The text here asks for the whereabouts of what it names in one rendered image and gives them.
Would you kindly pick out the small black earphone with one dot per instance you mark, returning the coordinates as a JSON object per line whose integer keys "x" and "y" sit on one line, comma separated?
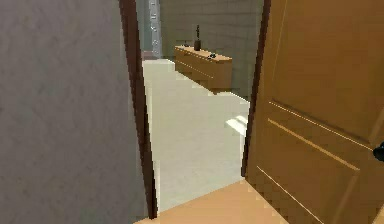
{"x": 211, "y": 56}

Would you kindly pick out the dark potted cactus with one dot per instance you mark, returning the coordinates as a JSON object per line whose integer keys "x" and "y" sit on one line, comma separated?
{"x": 197, "y": 42}

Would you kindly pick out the wooden chest of drawers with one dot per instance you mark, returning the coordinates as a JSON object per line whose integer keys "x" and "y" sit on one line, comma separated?
{"x": 204, "y": 68}

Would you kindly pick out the brown wooden room door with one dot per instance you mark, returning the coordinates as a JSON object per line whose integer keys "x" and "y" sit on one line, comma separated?
{"x": 320, "y": 100}

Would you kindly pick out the dark brown door frame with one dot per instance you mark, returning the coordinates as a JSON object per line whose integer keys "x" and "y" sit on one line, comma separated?
{"x": 140, "y": 110}

